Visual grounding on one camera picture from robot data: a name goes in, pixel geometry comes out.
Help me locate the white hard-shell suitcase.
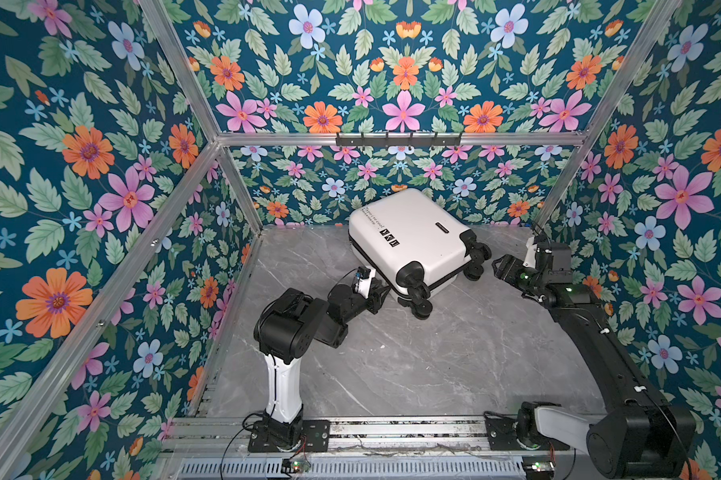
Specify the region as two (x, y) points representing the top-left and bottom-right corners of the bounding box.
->
(348, 189), (491, 320)

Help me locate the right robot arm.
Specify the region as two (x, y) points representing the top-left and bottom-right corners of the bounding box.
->
(492, 241), (695, 479)

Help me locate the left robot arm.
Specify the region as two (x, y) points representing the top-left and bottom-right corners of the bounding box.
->
(254, 278), (390, 445)

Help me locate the left small circuit board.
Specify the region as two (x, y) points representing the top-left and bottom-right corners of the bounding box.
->
(280, 459), (312, 476)

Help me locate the small circuit board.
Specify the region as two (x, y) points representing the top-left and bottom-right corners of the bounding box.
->
(280, 459), (312, 476)
(522, 460), (555, 480)

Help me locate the right small circuit board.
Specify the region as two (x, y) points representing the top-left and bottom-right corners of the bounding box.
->
(522, 460), (555, 480)

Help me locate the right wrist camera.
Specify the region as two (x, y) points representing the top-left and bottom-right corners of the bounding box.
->
(523, 235), (547, 269)

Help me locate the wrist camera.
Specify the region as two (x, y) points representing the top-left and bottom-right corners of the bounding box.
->
(523, 235), (547, 269)
(352, 267), (376, 299)

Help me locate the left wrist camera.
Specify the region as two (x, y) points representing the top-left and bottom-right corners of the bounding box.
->
(352, 267), (376, 299)

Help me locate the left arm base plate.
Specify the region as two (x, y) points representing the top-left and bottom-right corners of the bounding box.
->
(248, 419), (332, 453)

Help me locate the black wall hook rack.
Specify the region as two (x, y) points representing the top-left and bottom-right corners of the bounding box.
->
(334, 132), (462, 148)

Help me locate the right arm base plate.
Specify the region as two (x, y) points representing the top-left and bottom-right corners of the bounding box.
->
(482, 410), (571, 451)

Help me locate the white slotted cable duct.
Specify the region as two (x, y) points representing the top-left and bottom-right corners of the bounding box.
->
(178, 457), (526, 479)

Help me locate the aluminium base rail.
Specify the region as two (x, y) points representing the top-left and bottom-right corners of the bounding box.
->
(160, 414), (573, 457)

